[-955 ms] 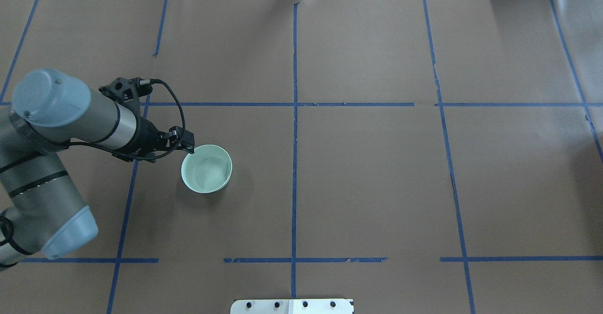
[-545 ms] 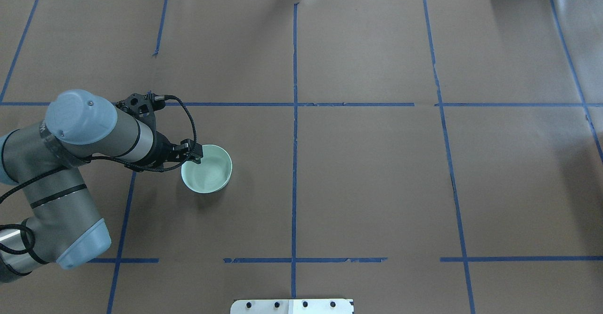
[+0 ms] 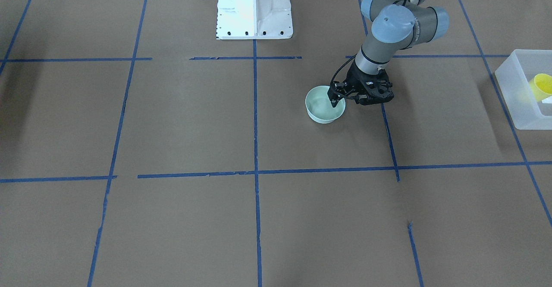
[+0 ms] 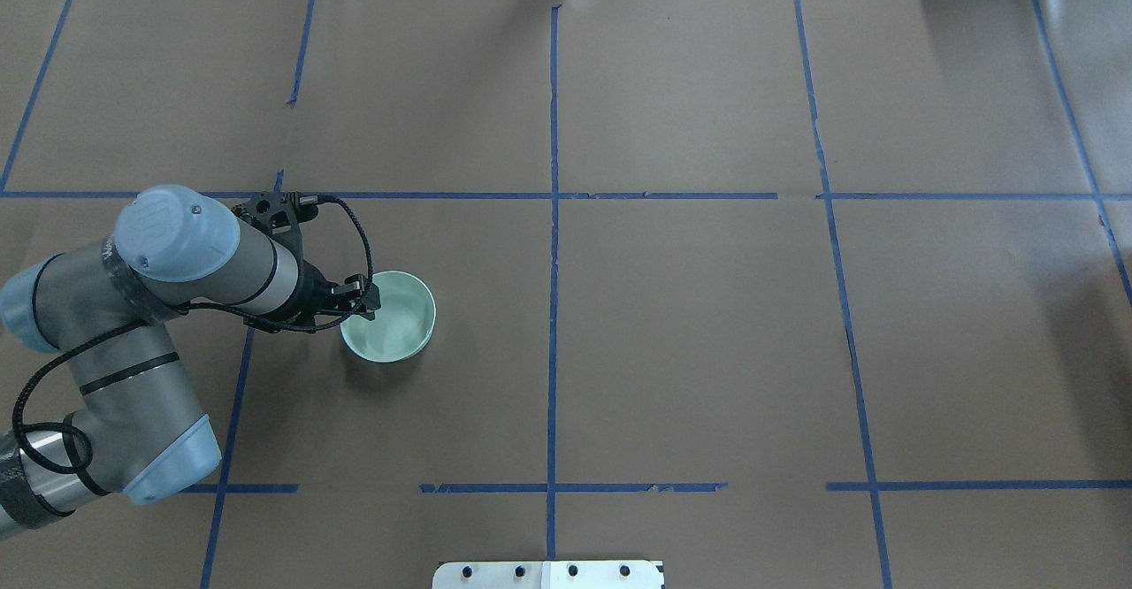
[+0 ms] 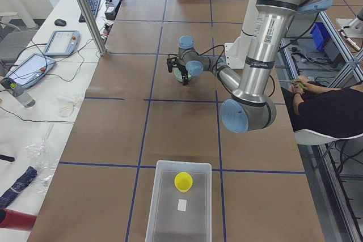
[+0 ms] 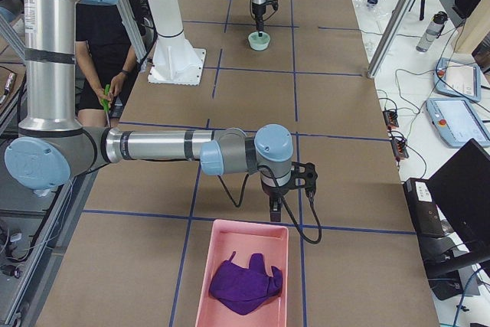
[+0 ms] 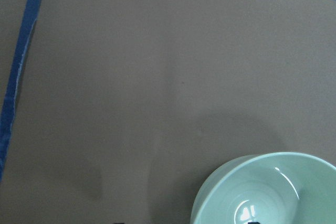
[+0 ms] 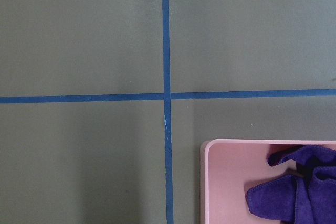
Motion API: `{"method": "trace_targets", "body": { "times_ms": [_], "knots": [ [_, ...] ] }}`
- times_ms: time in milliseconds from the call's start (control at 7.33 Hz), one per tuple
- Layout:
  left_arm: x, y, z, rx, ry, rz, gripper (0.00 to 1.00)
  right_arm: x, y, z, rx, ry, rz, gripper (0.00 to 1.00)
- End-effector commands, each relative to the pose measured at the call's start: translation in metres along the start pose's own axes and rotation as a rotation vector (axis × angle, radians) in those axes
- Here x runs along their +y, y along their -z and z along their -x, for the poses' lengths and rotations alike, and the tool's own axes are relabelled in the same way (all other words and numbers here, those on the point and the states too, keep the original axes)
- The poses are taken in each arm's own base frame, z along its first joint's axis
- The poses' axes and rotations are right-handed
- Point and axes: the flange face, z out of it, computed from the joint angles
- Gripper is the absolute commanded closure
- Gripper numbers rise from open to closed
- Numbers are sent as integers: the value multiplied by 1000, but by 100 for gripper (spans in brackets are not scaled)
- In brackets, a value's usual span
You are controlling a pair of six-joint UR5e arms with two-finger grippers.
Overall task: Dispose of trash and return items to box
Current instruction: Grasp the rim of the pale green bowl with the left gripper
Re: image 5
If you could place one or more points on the yellow plastic cup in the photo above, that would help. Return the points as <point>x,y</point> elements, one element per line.
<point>183,181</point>

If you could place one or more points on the near teach pendant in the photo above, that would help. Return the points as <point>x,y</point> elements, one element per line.
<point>32,70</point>

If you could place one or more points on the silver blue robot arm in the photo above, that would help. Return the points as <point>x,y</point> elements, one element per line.
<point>249,108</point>

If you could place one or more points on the black computer mouse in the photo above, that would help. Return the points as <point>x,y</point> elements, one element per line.
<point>60,22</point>

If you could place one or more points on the clear water bottle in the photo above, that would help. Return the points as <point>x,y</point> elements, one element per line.
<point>18,92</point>

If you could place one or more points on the black keyboard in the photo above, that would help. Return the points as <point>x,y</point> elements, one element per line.
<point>94,6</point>

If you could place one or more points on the aluminium frame post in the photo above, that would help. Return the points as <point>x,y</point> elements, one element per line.
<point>92,27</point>

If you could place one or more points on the seated person in black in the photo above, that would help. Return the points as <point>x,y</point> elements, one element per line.
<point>336,112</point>

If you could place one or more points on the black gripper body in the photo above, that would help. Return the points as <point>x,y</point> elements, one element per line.
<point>182,69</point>

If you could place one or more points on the blue storage bin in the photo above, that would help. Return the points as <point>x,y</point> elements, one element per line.
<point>320,36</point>

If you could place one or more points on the red cylinder bottle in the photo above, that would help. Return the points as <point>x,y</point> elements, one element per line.
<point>16,220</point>

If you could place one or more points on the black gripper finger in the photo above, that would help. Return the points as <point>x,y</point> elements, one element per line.
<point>185,80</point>

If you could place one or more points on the black computer box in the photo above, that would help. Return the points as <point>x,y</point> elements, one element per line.
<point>112,9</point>

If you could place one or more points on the far teach pendant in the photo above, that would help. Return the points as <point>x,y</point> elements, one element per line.
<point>62,43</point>

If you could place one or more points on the folded blue umbrella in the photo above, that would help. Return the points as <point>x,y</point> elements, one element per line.
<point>18,186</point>

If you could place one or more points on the teach pendant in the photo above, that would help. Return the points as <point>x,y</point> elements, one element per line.
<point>32,70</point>
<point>62,43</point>

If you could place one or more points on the clear plastic bin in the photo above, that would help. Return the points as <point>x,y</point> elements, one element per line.
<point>176,215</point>

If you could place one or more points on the mint green bowl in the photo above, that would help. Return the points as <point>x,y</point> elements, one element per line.
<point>180,79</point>

